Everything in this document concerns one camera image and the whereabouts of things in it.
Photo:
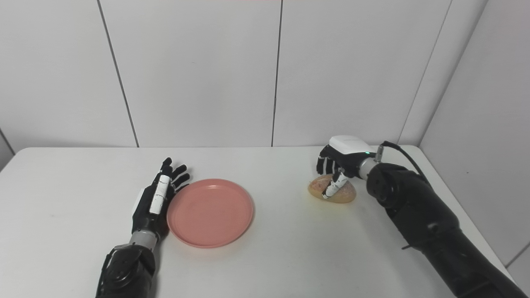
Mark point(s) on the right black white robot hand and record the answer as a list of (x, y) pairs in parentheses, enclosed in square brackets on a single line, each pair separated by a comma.
[(348, 151)]

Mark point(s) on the pink round plate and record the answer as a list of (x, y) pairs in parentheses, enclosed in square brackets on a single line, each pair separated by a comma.
[(210, 213)]

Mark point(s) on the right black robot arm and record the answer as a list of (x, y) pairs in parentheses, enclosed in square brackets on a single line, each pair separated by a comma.
[(430, 223)]

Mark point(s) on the golden bread roll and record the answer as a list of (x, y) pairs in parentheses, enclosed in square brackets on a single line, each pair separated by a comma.
[(345, 193)]

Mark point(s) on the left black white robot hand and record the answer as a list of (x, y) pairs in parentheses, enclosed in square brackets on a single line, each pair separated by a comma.
[(156, 200)]

